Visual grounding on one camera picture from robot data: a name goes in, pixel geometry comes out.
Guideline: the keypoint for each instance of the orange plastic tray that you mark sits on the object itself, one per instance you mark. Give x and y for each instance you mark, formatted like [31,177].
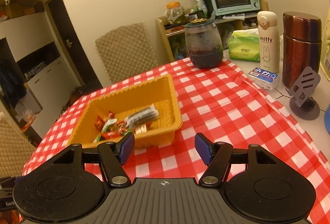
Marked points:
[159,92]

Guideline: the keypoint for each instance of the sunflower seed bag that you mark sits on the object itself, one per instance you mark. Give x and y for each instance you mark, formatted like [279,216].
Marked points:
[325,47]

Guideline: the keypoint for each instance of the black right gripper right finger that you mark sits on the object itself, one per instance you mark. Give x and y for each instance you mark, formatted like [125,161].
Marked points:
[218,157]

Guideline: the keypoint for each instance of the red brown candy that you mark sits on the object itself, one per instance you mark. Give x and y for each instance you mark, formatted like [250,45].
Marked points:
[118,130]

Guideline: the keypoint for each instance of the blue plastic container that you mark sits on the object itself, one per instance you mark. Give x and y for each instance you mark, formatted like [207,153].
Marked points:
[327,119]

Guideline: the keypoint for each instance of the white storage cabinet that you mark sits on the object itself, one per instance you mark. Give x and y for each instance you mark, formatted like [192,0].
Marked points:
[46,74]

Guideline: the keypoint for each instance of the orange lid plastic jar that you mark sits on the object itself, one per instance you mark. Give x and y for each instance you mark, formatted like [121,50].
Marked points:
[175,13]

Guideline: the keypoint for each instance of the green white snack packet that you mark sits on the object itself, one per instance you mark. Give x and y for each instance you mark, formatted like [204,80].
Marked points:
[105,129]

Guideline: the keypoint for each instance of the red candy wrapper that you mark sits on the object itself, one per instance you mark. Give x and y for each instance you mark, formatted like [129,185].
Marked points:
[100,121]

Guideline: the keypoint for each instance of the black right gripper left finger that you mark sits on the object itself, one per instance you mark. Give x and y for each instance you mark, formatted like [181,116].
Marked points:
[111,157]

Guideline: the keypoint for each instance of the dark wooden door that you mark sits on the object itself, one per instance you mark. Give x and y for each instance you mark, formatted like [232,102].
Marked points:
[70,44]

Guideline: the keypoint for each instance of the dark glass jar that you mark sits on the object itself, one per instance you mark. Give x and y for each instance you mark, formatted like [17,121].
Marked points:
[204,44]

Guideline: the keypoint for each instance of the green clear snack packet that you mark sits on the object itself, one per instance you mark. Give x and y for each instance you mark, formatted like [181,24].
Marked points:
[143,128]

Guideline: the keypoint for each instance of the brown metallic thermos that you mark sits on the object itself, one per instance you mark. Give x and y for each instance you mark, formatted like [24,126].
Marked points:
[302,38]

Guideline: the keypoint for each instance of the wooden shelf unit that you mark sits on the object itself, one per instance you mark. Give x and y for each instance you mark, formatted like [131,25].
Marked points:
[173,36]

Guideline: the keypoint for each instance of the grey phone stand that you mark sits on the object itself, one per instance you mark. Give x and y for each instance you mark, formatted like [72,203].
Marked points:
[302,103]

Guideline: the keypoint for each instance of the beige quilted chair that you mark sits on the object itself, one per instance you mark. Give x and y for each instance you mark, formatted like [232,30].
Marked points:
[15,149]
[126,51]

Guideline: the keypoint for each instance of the white miffy bottle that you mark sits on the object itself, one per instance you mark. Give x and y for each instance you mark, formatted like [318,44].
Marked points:
[269,41]

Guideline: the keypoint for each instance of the green tissue pack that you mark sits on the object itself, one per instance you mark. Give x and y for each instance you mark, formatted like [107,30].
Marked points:
[244,45]

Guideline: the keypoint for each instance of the blue white small box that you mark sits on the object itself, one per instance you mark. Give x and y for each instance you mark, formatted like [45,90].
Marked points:
[264,79]

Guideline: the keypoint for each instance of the red white checkered tablecloth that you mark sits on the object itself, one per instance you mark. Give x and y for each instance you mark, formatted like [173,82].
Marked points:
[225,106]

